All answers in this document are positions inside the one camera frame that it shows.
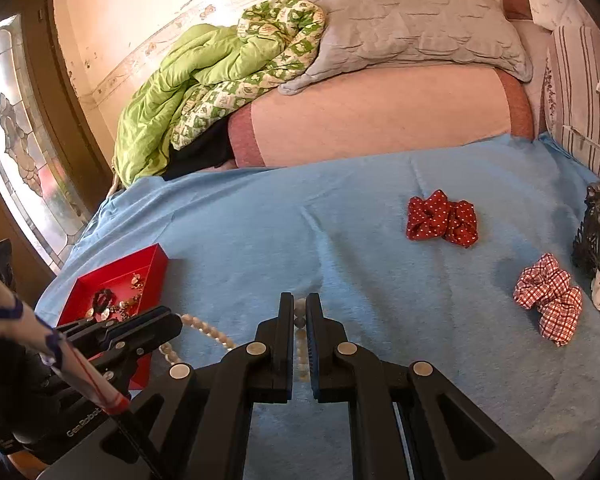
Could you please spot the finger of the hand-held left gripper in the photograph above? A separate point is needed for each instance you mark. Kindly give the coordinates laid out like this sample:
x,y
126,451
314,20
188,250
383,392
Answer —
x,y
150,337
115,321

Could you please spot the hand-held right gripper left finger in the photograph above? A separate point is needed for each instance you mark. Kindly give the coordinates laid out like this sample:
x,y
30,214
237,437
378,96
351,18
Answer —
x,y
286,355

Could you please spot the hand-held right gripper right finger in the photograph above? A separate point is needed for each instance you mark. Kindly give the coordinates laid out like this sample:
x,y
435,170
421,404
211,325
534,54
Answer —
x,y
313,355

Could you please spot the black flower brooch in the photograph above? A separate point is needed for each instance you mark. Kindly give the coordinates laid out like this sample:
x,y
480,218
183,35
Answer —
x,y
102,300

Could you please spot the red jewelry box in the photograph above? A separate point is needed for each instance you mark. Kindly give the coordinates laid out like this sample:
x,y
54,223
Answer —
x,y
87,285

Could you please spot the small gold earring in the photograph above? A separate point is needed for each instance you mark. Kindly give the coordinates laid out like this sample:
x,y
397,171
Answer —
x,y
138,280

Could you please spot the white wrapped black rod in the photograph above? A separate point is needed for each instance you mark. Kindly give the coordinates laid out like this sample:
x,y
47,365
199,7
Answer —
x,y
70,370

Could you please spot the blue blanket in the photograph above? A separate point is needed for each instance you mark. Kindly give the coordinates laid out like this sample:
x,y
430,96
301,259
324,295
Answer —
x,y
360,260

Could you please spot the red polka dot scrunchie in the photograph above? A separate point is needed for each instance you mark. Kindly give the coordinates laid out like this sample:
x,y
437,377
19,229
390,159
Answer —
x,y
430,220

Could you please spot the black cloth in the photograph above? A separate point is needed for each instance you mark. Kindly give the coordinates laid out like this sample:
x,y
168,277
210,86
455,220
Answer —
x,y
200,152

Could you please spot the green comforter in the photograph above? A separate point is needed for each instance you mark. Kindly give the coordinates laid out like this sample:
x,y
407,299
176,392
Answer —
x,y
150,110

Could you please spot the stained glass window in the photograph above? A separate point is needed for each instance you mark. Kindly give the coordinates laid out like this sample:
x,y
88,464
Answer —
x,y
15,125

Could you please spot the red checked scrunchie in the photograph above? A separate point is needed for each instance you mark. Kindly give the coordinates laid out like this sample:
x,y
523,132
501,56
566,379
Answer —
x,y
545,290

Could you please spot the pink bolster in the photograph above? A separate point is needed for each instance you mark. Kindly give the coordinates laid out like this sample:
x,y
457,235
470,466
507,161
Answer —
x,y
370,115

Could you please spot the grey pillow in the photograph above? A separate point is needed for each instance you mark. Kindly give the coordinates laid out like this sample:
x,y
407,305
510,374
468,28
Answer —
x,y
405,20

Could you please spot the striped pillow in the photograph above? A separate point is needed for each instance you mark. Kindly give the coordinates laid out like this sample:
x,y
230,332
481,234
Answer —
x,y
575,90

